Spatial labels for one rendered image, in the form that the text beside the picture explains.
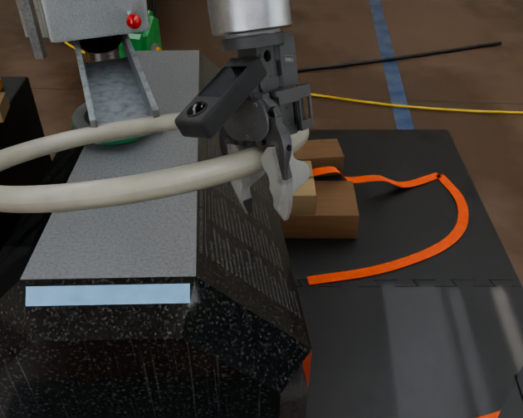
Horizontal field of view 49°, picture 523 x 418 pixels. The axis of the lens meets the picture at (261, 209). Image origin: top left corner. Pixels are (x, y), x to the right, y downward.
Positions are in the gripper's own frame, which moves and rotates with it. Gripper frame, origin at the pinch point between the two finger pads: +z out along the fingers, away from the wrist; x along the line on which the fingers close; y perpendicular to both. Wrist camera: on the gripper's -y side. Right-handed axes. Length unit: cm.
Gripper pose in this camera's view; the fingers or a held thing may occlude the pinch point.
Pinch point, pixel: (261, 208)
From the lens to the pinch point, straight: 69.1
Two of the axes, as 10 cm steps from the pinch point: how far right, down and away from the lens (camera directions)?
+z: 1.2, 9.4, 3.1
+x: -7.3, -1.3, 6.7
